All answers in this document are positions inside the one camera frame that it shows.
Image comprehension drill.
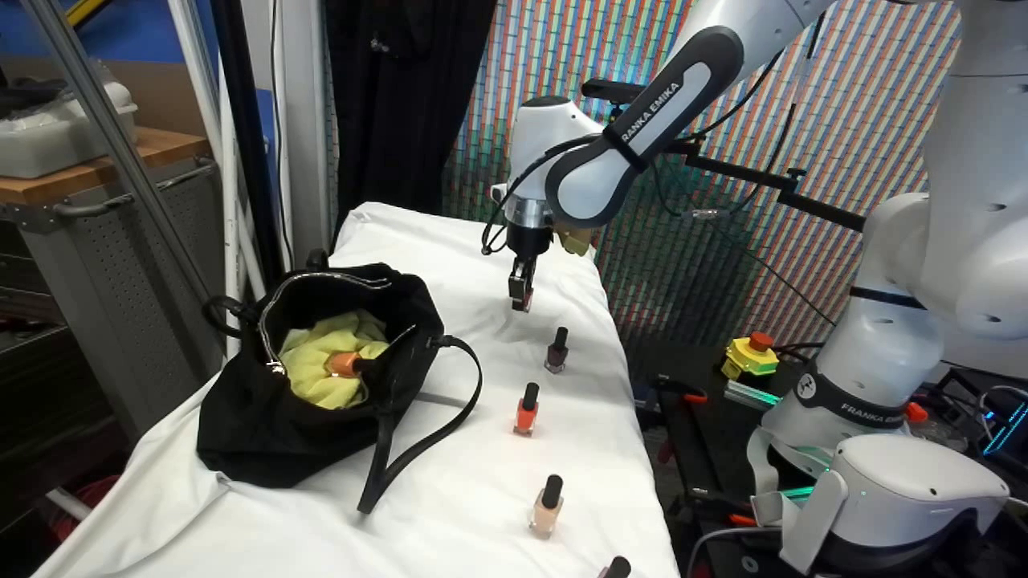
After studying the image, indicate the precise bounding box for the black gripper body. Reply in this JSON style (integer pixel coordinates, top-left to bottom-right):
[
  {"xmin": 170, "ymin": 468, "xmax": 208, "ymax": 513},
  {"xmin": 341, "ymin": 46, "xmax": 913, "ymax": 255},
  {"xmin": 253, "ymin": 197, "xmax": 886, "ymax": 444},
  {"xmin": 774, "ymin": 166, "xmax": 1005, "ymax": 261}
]
[{"xmin": 501, "ymin": 218, "xmax": 563, "ymax": 267}]

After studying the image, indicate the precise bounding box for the dark brown nail polish bottle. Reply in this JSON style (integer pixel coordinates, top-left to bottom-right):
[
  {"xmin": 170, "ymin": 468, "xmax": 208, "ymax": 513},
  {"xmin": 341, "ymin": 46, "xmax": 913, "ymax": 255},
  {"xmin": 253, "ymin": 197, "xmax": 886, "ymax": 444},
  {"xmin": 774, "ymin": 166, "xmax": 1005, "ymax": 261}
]
[{"xmin": 541, "ymin": 324, "xmax": 570, "ymax": 376}]

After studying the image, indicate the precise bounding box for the pale red nail polish bottle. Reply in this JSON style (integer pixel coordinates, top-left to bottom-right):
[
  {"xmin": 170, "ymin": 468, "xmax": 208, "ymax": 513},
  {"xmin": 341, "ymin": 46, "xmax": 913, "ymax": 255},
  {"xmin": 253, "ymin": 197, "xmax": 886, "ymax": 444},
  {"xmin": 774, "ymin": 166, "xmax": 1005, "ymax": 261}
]
[{"xmin": 324, "ymin": 349, "xmax": 366, "ymax": 378}]

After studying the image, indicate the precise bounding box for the large orange nail polish bottle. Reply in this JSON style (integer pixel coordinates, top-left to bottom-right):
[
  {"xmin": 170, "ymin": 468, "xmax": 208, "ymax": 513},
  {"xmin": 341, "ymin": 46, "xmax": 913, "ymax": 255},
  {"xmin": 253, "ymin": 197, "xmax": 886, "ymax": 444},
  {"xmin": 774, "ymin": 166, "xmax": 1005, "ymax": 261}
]
[{"xmin": 510, "ymin": 378, "xmax": 541, "ymax": 441}]

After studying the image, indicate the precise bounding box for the peach nail polish bottle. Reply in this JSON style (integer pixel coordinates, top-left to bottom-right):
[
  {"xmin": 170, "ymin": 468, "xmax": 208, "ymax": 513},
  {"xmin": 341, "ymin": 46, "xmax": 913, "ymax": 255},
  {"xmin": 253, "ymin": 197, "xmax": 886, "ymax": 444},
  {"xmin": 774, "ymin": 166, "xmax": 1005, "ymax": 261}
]
[{"xmin": 526, "ymin": 468, "xmax": 568, "ymax": 540}]

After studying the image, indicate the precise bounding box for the tan wrist plate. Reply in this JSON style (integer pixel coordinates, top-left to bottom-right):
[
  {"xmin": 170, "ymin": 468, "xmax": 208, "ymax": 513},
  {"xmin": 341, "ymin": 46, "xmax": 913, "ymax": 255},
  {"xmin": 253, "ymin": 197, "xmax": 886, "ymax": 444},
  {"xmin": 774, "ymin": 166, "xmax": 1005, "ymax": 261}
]
[{"xmin": 551, "ymin": 220, "xmax": 599, "ymax": 261}]

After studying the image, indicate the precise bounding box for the colourful patterned screen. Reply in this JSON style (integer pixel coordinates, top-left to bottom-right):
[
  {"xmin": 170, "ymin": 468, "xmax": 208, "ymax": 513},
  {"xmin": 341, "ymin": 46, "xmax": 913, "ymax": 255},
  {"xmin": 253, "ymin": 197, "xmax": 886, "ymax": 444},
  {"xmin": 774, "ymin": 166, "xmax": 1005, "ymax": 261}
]
[{"xmin": 443, "ymin": 0, "xmax": 966, "ymax": 356}]

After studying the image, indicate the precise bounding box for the white tablecloth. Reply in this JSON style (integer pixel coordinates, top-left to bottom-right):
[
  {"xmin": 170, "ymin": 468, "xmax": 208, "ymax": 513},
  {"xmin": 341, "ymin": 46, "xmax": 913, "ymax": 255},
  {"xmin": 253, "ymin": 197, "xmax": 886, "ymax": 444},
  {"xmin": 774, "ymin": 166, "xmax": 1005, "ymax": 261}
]
[{"xmin": 27, "ymin": 198, "xmax": 683, "ymax": 578}]

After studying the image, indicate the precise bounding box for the black curtain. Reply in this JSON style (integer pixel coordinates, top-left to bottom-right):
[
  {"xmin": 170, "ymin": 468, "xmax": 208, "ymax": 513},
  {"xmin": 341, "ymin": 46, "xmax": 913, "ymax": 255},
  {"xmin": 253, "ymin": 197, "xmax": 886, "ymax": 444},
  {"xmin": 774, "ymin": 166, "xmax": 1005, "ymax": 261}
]
[{"xmin": 318, "ymin": 0, "xmax": 501, "ymax": 220}]

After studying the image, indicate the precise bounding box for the yellow cloth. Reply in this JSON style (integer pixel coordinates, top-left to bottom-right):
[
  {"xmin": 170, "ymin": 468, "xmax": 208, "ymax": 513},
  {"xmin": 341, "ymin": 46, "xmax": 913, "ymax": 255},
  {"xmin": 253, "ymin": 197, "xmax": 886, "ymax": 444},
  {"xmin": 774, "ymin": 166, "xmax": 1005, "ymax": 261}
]
[{"xmin": 276, "ymin": 307, "xmax": 390, "ymax": 412}]

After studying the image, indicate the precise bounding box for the yellow red emergency stop button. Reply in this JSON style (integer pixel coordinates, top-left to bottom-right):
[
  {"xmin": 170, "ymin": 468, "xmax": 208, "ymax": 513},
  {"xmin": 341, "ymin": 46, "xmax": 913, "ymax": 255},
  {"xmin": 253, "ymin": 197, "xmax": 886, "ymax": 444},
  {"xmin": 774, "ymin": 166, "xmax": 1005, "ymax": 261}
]
[{"xmin": 719, "ymin": 330, "xmax": 783, "ymax": 381}]

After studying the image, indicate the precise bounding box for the teal box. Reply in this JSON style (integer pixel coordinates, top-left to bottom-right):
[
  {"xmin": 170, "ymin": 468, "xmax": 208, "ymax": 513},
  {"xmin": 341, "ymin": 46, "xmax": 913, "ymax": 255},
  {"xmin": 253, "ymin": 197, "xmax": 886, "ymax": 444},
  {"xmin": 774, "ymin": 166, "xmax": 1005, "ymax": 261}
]
[{"xmin": 722, "ymin": 376, "xmax": 790, "ymax": 412}]

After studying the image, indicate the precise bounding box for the black fabric handbag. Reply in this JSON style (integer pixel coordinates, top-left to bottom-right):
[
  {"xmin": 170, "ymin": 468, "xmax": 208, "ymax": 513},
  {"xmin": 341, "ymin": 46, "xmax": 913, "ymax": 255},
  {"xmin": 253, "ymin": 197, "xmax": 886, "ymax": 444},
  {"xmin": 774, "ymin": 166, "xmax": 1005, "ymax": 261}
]
[{"xmin": 193, "ymin": 251, "xmax": 488, "ymax": 518}]

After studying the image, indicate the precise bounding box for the grey metal cabinet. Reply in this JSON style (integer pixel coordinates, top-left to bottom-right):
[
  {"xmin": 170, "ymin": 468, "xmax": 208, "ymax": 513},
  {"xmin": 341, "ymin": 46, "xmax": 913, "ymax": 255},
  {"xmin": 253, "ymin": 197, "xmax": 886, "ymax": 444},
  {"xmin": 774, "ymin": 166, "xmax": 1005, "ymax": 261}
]
[{"xmin": 0, "ymin": 158, "xmax": 228, "ymax": 437}]

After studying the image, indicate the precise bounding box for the slanted aluminium pole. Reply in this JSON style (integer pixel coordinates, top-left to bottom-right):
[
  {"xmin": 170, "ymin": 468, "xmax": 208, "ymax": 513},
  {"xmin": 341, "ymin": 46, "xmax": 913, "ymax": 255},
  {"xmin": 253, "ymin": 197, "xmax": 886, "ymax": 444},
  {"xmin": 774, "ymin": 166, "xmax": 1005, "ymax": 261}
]
[{"xmin": 20, "ymin": 0, "xmax": 220, "ymax": 316}]

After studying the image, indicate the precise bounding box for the wooden board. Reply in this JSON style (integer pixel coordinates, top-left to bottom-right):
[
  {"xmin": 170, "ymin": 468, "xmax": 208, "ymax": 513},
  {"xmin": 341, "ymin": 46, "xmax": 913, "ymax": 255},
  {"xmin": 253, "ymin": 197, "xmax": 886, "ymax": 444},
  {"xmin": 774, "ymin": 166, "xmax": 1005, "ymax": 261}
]
[{"xmin": 0, "ymin": 124, "xmax": 212, "ymax": 209}]

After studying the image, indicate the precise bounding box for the white plastic container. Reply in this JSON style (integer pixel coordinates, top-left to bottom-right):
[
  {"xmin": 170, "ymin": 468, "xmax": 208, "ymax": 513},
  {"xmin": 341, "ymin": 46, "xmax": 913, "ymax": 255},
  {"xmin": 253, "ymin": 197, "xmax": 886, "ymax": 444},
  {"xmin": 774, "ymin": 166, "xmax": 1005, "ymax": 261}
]
[{"xmin": 0, "ymin": 76, "xmax": 140, "ymax": 181}]

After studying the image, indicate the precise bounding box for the blue lit device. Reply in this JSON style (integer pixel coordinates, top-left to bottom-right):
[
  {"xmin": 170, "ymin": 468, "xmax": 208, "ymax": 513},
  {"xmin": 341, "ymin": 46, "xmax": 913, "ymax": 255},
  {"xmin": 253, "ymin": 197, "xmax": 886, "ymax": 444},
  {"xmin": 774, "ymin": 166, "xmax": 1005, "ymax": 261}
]
[{"xmin": 975, "ymin": 381, "xmax": 1028, "ymax": 461}]

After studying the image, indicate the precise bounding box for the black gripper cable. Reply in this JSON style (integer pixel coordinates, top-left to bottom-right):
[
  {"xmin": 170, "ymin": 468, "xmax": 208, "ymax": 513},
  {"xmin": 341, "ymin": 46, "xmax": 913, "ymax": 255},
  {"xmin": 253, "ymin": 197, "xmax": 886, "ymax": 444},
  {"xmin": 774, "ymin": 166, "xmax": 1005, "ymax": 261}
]
[{"xmin": 478, "ymin": 132, "xmax": 612, "ymax": 255}]

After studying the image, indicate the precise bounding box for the black camera on stand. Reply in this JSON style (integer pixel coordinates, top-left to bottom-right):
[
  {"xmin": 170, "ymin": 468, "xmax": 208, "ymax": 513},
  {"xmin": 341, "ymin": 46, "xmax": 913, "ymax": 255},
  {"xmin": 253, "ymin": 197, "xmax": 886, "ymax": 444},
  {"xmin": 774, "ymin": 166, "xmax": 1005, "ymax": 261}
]
[{"xmin": 577, "ymin": 76, "xmax": 647, "ymax": 109}]

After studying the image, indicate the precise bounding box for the black tool orange handle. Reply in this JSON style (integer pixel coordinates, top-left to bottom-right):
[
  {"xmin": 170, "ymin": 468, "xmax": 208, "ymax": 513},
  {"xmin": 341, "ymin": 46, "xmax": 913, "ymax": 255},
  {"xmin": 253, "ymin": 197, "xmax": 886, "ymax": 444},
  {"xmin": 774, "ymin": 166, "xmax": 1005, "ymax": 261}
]
[{"xmin": 653, "ymin": 372, "xmax": 717, "ymax": 414}]

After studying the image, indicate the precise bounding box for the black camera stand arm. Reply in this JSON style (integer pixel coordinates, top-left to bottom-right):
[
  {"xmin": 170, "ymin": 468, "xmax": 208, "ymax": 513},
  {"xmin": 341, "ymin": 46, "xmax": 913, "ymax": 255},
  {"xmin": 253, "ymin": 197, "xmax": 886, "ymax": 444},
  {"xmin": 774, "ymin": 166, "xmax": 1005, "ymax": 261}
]
[{"xmin": 683, "ymin": 132, "xmax": 867, "ymax": 233}]

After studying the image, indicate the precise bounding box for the black frame post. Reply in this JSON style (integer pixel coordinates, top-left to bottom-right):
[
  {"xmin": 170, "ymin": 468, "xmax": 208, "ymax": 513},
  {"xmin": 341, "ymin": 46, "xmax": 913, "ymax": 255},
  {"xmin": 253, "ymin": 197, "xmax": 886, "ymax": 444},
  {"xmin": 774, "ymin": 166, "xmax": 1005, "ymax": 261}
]
[{"xmin": 208, "ymin": 0, "xmax": 289, "ymax": 284}]

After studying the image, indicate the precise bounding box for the white frame tube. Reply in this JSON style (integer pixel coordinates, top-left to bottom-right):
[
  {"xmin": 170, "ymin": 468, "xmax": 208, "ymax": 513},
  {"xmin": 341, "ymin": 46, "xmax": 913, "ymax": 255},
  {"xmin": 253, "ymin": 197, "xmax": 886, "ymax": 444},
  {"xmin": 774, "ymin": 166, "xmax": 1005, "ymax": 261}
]
[{"xmin": 170, "ymin": 0, "xmax": 268, "ymax": 313}]

